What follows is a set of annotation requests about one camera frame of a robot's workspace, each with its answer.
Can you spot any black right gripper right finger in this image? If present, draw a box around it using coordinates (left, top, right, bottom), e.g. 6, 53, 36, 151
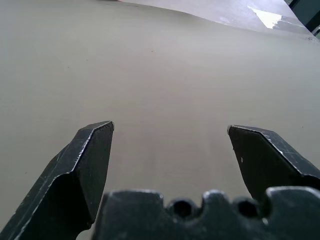
226, 124, 320, 201

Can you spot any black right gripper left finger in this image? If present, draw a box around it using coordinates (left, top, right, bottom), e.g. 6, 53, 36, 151
0, 120, 115, 240

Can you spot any dark green cabinet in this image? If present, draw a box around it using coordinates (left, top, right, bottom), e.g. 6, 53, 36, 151
284, 0, 320, 36

